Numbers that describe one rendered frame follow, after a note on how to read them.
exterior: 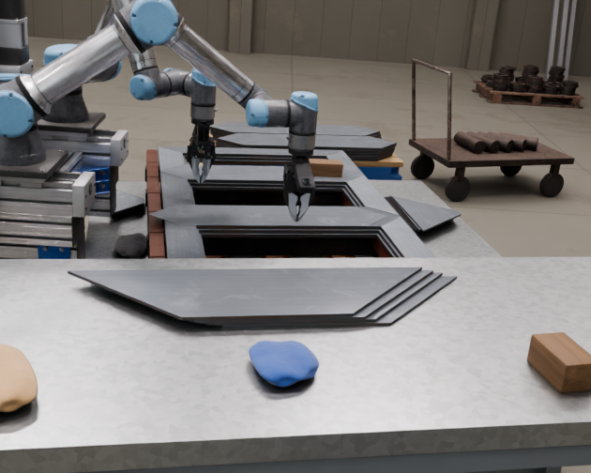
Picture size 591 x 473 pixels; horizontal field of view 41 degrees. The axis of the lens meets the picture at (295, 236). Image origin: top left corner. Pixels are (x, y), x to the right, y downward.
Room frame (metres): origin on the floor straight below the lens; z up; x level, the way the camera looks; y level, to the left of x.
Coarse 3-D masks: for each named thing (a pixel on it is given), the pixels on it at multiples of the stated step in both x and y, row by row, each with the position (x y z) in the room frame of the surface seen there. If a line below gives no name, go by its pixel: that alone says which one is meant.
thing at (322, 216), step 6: (312, 210) 2.39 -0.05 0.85; (318, 210) 2.39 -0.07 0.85; (324, 210) 2.39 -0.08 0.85; (330, 210) 2.40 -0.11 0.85; (312, 216) 2.33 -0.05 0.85; (318, 216) 2.34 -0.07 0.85; (324, 216) 2.34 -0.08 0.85; (330, 216) 2.34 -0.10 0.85; (318, 222) 2.28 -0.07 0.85; (324, 222) 2.28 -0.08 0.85; (330, 222) 2.29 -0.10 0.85; (336, 222) 2.29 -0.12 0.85
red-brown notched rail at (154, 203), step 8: (152, 152) 2.99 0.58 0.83; (152, 160) 2.88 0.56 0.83; (152, 168) 2.78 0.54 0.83; (152, 176) 2.68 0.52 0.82; (152, 184) 2.59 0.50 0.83; (152, 192) 2.51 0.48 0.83; (152, 200) 2.43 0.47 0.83; (152, 208) 2.35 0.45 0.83; (160, 208) 2.36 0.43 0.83; (152, 216) 2.28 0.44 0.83; (152, 224) 2.21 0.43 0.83; (160, 224) 2.22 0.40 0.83; (152, 232) 2.15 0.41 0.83; (160, 232) 2.16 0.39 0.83; (152, 240) 2.09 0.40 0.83; (160, 240) 2.09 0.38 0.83; (152, 248) 2.03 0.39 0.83; (160, 248) 2.04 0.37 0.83; (152, 256) 1.98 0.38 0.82; (160, 256) 1.98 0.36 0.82
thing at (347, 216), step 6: (336, 210) 2.40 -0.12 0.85; (342, 210) 2.41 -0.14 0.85; (348, 210) 2.41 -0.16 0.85; (354, 210) 2.42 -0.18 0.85; (336, 216) 2.35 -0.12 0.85; (342, 216) 2.35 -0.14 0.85; (348, 216) 2.36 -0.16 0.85; (354, 216) 2.36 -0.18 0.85; (342, 222) 2.29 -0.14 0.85; (348, 222) 2.30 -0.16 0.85; (354, 222) 2.30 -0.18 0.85; (360, 222) 2.31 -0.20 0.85
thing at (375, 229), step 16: (224, 160) 2.96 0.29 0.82; (240, 160) 2.97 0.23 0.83; (256, 160) 2.98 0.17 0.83; (272, 160) 3.00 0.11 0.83; (288, 160) 3.02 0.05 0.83; (192, 192) 2.54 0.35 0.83; (352, 192) 2.63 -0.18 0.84; (368, 208) 2.45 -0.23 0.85; (384, 224) 2.31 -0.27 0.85; (384, 240) 2.22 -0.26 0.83; (400, 256) 2.08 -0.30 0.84
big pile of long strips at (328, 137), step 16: (224, 128) 3.37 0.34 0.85; (240, 128) 3.40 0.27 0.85; (256, 128) 3.42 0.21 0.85; (272, 128) 3.44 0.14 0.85; (288, 128) 3.46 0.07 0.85; (320, 128) 3.51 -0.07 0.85; (336, 128) 3.54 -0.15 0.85; (352, 128) 3.56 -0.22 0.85; (224, 144) 3.17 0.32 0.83; (240, 144) 3.13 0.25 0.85; (256, 144) 3.15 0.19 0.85; (272, 144) 3.17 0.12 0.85; (320, 144) 3.23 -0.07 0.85; (336, 144) 3.25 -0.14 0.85; (352, 144) 3.27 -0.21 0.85; (368, 144) 3.29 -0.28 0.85; (384, 144) 3.31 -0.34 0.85; (352, 160) 3.22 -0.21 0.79; (368, 160) 3.23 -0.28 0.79
